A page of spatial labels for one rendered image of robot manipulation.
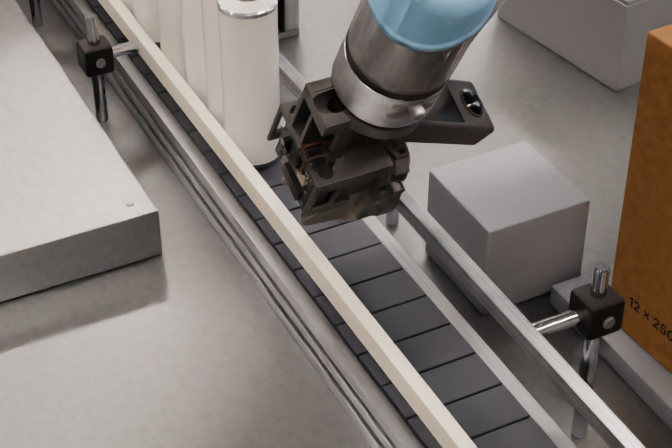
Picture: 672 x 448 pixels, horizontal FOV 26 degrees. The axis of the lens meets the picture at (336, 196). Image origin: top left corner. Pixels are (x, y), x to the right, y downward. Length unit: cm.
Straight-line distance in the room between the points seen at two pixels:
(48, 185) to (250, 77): 21
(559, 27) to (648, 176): 50
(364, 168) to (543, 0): 59
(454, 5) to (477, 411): 34
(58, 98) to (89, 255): 22
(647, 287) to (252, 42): 39
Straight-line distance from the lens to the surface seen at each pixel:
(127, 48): 146
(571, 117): 150
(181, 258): 130
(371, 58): 93
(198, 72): 138
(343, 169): 104
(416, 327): 115
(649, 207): 113
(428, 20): 88
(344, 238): 124
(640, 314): 118
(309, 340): 118
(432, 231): 111
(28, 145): 138
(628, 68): 154
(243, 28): 124
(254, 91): 127
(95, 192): 131
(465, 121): 108
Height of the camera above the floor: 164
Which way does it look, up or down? 36 degrees down
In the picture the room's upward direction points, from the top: straight up
